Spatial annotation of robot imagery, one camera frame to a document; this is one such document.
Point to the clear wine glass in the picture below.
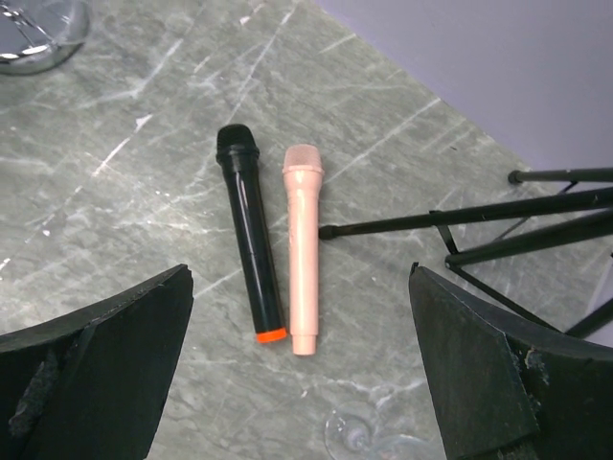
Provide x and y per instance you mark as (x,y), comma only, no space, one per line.
(354,430)

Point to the pink microphone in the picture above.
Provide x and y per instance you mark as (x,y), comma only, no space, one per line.
(303,176)

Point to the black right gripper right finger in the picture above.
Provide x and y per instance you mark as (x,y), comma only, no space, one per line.
(504,387)

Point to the chrome wine glass rack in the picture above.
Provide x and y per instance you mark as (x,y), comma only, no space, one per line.
(37,36)

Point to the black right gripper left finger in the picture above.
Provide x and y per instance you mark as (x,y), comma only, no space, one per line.
(93,383)

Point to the black microphone orange end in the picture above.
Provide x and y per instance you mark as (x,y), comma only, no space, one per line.
(238,156)

